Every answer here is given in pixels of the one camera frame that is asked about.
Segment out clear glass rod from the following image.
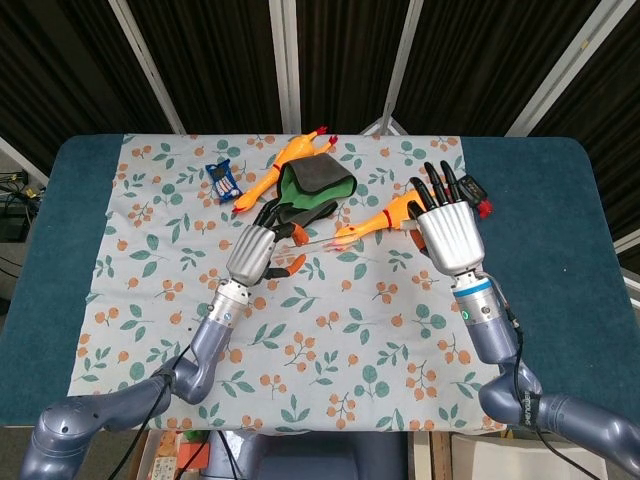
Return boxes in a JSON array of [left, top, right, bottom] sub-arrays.
[[279, 235, 362, 254]]

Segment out black device with red cap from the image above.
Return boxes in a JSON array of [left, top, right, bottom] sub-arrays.
[[457, 175, 495, 220]]

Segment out white partition frame post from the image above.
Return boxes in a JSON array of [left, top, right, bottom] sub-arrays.
[[504, 0, 617, 137], [613, 234, 640, 306], [108, 0, 187, 135], [268, 0, 303, 135], [0, 134, 51, 181], [382, 0, 427, 135]]

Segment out floral printed tablecloth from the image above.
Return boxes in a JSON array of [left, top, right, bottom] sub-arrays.
[[67, 132, 506, 434]]

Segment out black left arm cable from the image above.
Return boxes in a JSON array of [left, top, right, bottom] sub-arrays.
[[104, 343, 199, 480]]

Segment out blue cookie snack packet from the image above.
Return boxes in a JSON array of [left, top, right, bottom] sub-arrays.
[[205, 158, 244, 205]]

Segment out yellow rubber chicken toy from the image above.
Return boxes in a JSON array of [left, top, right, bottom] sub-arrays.
[[231, 126, 340, 216], [333, 188, 425, 251]]

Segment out grey stand legs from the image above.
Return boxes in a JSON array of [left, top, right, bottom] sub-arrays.
[[360, 102, 416, 136]]

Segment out white box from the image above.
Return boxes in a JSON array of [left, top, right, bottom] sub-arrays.
[[449, 432, 609, 480]]

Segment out black cable bundle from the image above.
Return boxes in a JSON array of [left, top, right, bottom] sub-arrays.
[[0, 169, 46, 211]]

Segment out cardboard box with colourful items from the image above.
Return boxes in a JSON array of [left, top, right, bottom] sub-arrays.
[[139, 429, 211, 480]]

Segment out grey blue robot torso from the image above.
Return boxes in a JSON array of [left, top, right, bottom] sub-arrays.
[[207, 429, 409, 480]]

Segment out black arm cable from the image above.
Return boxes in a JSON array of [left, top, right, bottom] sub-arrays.
[[492, 279, 607, 480], [104, 343, 199, 480]]

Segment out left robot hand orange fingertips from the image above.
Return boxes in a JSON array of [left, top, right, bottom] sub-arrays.
[[226, 199, 308, 288]]

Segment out green and grey cloth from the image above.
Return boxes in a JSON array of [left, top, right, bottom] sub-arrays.
[[257, 153, 357, 236]]

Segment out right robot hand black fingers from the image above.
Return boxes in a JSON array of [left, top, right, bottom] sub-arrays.
[[407, 160, 486, 277]]

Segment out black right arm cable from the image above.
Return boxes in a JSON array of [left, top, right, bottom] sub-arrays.
[[492, 279, 607, 480]]

